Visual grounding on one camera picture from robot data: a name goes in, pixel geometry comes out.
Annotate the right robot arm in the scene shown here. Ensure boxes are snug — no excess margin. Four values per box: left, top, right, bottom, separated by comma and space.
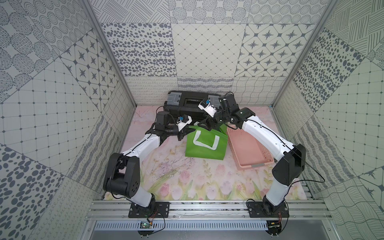
198, 93, 306, 216

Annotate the black plastic toolbox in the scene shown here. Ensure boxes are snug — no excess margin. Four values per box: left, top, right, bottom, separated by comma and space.
164, 91, 221, 123

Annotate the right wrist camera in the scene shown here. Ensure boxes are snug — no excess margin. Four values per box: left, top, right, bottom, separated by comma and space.
198, 99, 218, 118

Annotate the controller board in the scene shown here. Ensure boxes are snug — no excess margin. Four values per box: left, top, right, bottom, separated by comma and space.
138, 221, 153, 237
266, 221, 282, 236

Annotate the left controller board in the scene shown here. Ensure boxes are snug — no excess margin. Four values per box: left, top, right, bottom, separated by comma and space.
138, 221, 153, 237

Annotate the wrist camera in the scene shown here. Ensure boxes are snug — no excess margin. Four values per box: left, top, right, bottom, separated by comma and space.
177, 115, 192, 132
198, 99, 218, 118

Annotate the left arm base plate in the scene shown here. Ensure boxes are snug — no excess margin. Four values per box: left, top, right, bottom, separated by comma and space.
129, 202, 170, 219

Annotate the pink plastic basket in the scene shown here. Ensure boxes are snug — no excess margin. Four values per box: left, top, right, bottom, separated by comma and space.
227, 128, 274, 171

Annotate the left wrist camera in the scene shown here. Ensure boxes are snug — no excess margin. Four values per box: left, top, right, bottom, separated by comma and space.
177, 115, 192, 132

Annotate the aluminium mounting rail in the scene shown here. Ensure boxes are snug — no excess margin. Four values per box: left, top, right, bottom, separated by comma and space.
85, 200, 332, 221

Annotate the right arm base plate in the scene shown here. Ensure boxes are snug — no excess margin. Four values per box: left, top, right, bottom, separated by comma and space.
246, 199, 290, 218

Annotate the right controller board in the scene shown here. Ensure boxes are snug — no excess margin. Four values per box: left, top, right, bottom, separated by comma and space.
266, 221, 282, 236

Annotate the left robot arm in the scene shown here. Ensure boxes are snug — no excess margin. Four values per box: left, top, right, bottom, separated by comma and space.
103, 111, 195, 211

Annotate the green insulated delivery bag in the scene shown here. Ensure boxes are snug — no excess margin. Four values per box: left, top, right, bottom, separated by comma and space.
185, 125, 228, 160

